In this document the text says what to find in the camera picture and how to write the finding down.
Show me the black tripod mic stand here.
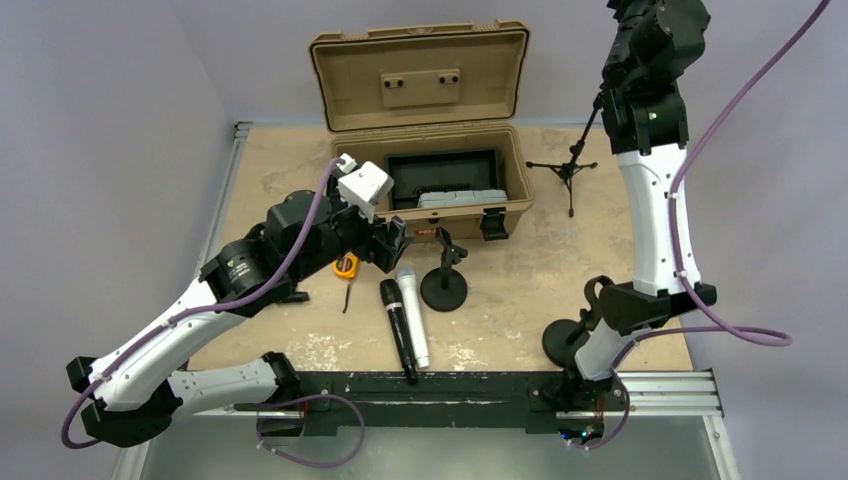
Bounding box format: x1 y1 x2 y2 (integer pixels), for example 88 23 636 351
525 91 603 218

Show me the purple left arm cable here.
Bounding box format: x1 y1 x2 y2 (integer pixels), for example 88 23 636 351
60 156 346 451

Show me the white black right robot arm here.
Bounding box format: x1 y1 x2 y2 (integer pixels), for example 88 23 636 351
561 0 717 407

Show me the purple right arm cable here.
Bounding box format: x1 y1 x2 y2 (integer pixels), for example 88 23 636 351
569 0 833 453

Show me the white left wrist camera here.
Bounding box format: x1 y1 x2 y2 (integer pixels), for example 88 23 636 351
337 153 394 224

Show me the black T-shaped pipe fitting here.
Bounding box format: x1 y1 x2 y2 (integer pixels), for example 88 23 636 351
278 291 310 304

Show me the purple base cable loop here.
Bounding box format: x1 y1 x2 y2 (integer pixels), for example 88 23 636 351
255 394 367 469

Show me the tan plastic toolbox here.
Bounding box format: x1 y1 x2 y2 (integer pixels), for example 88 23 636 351
309 21 535 242

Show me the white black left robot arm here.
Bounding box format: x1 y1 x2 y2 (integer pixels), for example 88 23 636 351
66 190 412 448

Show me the white handheld microphone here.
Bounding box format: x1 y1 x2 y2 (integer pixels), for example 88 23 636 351
396 266 430 369

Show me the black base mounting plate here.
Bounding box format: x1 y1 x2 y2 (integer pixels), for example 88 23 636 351
233 370 627 440

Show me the black handheld microphone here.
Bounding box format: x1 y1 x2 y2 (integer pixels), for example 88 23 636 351
379 279 418 385

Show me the black round-base mic stand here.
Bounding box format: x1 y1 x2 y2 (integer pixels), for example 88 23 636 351
420 227 468 313

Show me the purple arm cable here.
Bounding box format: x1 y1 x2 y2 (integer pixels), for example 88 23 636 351
60 156 346 451
569 0 833 453

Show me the yellow tape measure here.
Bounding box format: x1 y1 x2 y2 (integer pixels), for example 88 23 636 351
333 253 360 314

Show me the grey plastic case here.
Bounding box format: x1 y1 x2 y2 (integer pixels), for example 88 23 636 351
417 189 509 209

